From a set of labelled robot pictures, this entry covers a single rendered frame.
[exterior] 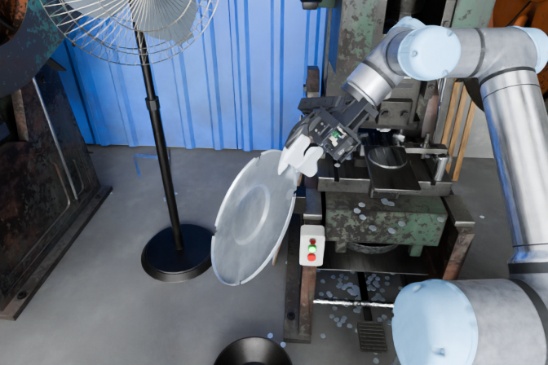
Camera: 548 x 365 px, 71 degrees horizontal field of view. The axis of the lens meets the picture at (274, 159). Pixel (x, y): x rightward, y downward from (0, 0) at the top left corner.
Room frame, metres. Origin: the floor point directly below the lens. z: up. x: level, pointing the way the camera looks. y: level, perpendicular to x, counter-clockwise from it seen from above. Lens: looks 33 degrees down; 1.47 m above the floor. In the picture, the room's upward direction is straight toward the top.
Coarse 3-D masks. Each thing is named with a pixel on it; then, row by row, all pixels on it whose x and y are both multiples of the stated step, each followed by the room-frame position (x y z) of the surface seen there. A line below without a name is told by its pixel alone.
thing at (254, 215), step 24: (264, 168) 0.68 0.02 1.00; (288, 168) 0.61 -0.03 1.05; (240, 192) 0.69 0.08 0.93; (264, 192) 0.61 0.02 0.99; (240, 216) 0.61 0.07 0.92; (264, 216) 0.56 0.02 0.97; (288, 216) 0.50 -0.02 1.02; (216, 240) 0.62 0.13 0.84; (240, 240) 0.55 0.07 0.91; (264, 240) 0.51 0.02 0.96; (216, 264) 0.56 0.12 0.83; (240, 264) 0.51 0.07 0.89; (264, 264) 0.46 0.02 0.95
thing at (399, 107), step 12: (384, 24) 1.19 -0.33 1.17; (384, 36) 1.11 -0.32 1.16; (408, 84) 1.10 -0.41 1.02; (420, 84) 1.10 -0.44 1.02; (396, 96) 1.10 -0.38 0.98; (408, 96) 1.10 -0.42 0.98; (384, 108) 1.08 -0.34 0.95; (396, 108) 1.07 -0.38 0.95; (408, 108) 1.07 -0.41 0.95; (372, 120) 1.11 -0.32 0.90; (384, 120) 1.08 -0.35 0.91; (396, 120) 1.07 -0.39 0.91; (408, 120) 1.07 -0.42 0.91
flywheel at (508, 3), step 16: (496, 0) 1.40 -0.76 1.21; (512, 0) 1.29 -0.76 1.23; (528, 0) 1.20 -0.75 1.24; (544, 0) 1.12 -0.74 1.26; (496, 16) 1.37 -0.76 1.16; (512, 16) 1.26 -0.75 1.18; (528, 16) 1.17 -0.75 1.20; (544, 16) 1.10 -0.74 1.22; (544, 32) 1.07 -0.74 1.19; (544, 80) 0.94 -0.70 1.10; (544, 96) 0.93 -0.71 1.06
